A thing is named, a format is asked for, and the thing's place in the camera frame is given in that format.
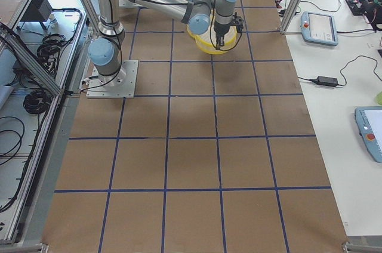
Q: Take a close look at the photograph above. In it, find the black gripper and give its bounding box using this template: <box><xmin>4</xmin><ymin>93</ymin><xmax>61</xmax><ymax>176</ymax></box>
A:
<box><xmin>214</xmin><ymin>13</ymin><xmax>244</xmax><ymax>50</ymax></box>

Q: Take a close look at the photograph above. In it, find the teach pendant upper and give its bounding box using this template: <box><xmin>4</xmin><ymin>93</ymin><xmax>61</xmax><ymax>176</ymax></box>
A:
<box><xmin>300</xmin><ymin>11</ymin><xmax>338</xmax><ymax>47</ymax></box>

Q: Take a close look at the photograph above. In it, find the teach pendant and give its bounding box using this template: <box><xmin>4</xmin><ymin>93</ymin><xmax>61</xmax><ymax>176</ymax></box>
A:
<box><xmin>300</xmin><ymin>11</ymin><xmax>338</xmax><ymax>47</ymax></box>
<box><xmin>355</xmin><ymin>106</ymin><xmax>381</xmax><ymax>163</ymax></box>

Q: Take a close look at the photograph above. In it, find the black laptop power brick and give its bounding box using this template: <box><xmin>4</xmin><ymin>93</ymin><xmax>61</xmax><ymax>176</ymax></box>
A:
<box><xmin>315</xmin><ymin>76</ymin><xmax>338</xmax><ymax>87</ymax></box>

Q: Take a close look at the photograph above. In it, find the teach pendant lower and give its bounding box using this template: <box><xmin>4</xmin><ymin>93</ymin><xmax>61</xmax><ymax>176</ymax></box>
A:
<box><xmin>355</xmin><ymin>106</ymin><xmax>381</xmax><ymax>163</ymax></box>

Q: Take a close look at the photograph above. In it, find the black control box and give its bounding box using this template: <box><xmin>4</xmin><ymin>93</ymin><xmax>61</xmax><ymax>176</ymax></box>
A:
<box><xmin>20</xmin><ymin>0</ymin><xmax>53</xmax><ymax>30</ymax></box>

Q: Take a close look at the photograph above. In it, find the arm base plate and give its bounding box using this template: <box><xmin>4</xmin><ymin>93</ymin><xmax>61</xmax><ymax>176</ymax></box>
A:
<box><xmin>86</xmin><ymin>60</ymin><xmax>139</xmax><ymax>98</ymax></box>
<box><xmin>119</xmin><ymin>0</ymin><xmax>141</xmax><ymax>8</ymax></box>

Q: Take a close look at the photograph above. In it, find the black cable coil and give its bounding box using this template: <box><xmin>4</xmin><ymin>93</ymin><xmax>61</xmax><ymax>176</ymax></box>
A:
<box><xmin>23</xmin><ymin>89</ymin><xmax>51</xmax><ymax>115</ymax></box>

